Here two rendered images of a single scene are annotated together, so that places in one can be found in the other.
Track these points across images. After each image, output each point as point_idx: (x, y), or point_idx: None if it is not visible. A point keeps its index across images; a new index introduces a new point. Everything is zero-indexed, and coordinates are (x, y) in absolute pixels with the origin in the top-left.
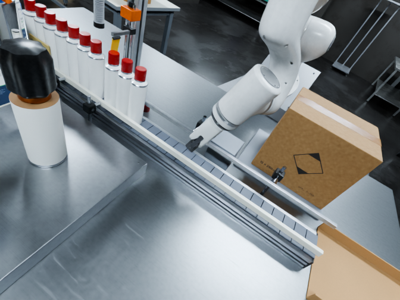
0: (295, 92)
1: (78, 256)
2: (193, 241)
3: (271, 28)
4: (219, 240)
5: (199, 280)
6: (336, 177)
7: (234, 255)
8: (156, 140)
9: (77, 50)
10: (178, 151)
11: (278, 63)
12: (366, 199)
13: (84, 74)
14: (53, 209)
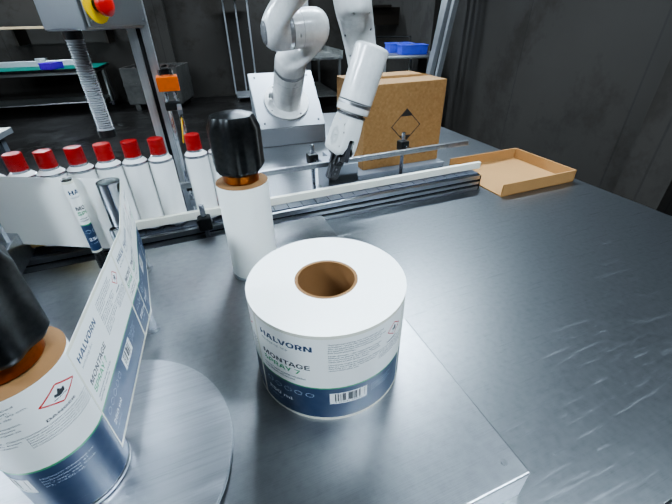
0: (309, 102)
1: None
2: (421, 228)
3: (358, 2)
4: (428, 215)
5: (458, 235)
6: (429, 118)
7: (447, 213)
8: (301, 195)
9: (132, 168)
10: (328, 187)
11: (359, 37)
12: (439, 139)
13: (153, 198)
14: None
